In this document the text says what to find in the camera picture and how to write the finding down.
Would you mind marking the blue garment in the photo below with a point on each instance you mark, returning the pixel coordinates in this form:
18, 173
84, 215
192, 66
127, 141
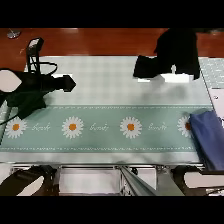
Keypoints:
208, 136

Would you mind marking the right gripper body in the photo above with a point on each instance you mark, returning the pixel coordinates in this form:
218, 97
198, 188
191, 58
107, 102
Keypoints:
146, 66

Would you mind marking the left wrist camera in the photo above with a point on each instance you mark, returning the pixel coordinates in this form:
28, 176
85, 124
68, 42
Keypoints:
34, 45

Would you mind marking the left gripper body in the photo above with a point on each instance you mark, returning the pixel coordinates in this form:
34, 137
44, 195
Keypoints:
63, 83

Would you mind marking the silver frame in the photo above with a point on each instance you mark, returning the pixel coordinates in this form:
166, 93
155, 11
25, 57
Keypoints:
140, 186

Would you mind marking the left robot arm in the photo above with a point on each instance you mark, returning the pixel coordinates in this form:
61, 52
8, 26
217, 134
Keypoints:
28, 85

